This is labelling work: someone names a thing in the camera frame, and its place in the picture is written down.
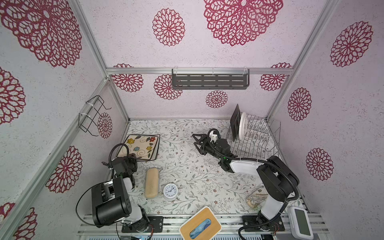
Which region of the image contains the beige glasses case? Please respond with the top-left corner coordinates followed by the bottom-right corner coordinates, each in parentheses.
top-left (145, 168), bottom-right (160, 199)

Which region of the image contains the black square plate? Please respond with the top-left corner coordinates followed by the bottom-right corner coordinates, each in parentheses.
top-left (124, 134), bottom-right (160, 162)
top-left (230, 104), bottom-right (241, 141)

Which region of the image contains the white round floral plate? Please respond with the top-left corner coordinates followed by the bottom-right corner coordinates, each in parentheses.
top-left (239, 112), bottom-right (248, 141)

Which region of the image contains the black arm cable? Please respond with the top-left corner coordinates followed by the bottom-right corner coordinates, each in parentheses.
top-left (206, 128), bottom-right (300, 240)
top-left (74, 143), bottom-right (130, 227)

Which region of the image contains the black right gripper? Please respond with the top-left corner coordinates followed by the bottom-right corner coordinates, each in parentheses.
top-left (193, 134), bottom-right (224, 164)

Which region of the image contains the black wire wall basket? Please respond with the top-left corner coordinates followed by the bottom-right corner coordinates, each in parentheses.
top-left (78, 95), bottom-right (111, 137)

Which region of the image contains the metal wire dish rack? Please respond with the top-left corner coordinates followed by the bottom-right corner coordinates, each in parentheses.
top-left (223, 114), bottom-right (282, 160)

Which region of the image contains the white digital timer display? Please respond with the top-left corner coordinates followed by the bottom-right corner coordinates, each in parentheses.
top-left (288, 207), bottom-right (314, 240)

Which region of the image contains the small white alarm clock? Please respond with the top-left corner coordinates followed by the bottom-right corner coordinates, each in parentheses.
top-left (163, 183), bottom-right (179, 201)

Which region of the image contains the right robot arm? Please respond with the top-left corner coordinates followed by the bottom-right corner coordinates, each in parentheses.
top-left (192, 129), bottom-right (300, 224)

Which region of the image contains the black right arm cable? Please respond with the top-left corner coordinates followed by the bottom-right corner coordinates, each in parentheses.
top-left (206, 128), bottom-right (300, 240)

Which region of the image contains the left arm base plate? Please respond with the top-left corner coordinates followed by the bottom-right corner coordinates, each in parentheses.
top-left (122, 216), bottom-right (164, 233)

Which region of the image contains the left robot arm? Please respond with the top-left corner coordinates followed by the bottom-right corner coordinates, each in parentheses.
top-left (91, 154), bottom-right (150, 232)

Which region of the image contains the grey wall shelf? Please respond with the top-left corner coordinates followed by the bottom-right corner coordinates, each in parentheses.
top-left (171, 69), bottom-right (250, 90)

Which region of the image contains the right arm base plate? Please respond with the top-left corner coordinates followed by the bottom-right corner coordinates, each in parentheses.
top-left (242, 215), bottom-right (286, 232)

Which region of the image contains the bamboo lid tissue box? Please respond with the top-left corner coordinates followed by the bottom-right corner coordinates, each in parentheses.
top-left (179, 207), bottom-right (222, 240)

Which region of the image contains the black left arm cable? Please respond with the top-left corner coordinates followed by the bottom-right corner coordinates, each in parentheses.
top-left (74, 143), bottom-right (130, 227)

